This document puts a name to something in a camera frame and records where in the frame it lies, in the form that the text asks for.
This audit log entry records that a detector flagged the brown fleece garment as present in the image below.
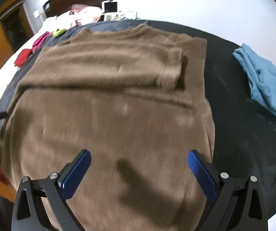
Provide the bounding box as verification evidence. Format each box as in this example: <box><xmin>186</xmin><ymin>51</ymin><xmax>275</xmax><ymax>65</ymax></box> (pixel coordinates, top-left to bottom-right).
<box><xmin>0</xmin><ymin>24</ymin><xmax>215</xmax><ymax>230</ymax></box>

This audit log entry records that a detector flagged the magenta folded clothes stack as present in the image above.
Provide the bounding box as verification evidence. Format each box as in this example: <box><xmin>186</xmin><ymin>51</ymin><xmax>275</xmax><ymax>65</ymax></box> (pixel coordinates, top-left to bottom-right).
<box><xmin>31</xmin><ymin>31</ymin><xmax>52</xmax><ymax>53</ymax></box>

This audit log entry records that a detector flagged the black plastic sheet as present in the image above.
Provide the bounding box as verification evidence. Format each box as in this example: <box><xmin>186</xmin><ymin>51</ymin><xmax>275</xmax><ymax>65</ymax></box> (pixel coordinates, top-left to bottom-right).
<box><xmin>0</xmin><ymin>20</ymin><xmax>276</xmax><ymax>215</ymax></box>

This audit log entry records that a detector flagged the red folded garment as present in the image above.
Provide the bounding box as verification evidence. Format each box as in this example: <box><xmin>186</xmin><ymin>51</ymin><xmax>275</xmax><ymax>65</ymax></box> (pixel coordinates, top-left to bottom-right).
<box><xmin>14</xmin><ymin>49</ymin><xmax>32</xmax><ymax>67</ymax></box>

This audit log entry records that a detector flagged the brown wooden wardrobe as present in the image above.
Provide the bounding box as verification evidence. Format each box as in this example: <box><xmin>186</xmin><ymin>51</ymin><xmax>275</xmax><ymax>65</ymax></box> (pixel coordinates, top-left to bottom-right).
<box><xmin>0</xmin><ymin>0</ymin><xmax>34</xmax><ymax>69</ymax></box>

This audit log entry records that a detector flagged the blue folded garment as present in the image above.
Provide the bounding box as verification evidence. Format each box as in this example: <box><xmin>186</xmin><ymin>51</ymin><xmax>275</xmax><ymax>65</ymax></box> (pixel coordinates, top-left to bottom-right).
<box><xmin>232</xmin><ymin>43</ymin><xmax>276</xmax><ymax>116</ymax></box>

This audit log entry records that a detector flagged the pink striped pillow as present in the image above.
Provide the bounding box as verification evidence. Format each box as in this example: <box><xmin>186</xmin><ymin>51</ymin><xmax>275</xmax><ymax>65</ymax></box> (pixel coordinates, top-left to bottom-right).
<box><xmin>69</xmin><ymin>3</ymin><xmax>103</xmax><ymax>27</ymax></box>

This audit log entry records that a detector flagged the white tablet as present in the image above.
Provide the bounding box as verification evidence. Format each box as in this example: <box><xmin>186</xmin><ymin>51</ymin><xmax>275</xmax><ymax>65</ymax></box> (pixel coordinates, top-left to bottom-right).
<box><xmin>101</xmin><ymin>0</ymin><xmax>118</xmax><ymax>13</ymax></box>

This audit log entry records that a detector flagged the photo collage frame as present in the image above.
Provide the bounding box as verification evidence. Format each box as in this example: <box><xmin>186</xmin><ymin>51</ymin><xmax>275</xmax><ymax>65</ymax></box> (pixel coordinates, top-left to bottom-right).
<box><xmin>103</xmin><ymin>12</ymin><xmax>137</xmax><ymax>21</ymax></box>

